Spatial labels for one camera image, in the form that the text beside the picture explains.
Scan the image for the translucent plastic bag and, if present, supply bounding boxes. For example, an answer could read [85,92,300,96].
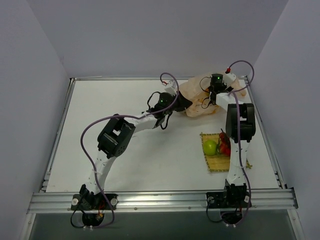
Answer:
[179,73,247,118]

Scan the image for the green fake pear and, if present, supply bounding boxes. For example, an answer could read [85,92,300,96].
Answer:
[202,139,217,156]

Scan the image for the red fake fruit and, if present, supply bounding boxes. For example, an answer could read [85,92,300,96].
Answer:
[217,129,231,157]

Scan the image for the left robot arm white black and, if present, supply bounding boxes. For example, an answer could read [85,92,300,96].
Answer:
[79,92,193,210]

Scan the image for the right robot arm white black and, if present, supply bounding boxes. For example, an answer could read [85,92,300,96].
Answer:
[208,73,256,207]

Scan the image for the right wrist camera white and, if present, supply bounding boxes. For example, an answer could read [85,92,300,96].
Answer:
[222,67,237,87]

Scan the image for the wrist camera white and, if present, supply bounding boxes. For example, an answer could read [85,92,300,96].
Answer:
[162,80,178,95]
[222,67,237,87]

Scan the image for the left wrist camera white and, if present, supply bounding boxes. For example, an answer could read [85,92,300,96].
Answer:
[162,80,178,95]

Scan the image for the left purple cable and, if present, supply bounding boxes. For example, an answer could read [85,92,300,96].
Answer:
[81,72,181,229]

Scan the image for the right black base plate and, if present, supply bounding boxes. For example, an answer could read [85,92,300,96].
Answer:
[206,191,252,209]

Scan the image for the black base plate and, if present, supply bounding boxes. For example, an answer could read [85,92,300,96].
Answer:
[70,193,118,211]
[206,191,252,209]

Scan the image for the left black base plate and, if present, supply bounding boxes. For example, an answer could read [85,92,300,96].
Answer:
[70,193,118,211]

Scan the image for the aluminium front rail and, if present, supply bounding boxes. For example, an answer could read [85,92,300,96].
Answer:
[27,189,298,214]

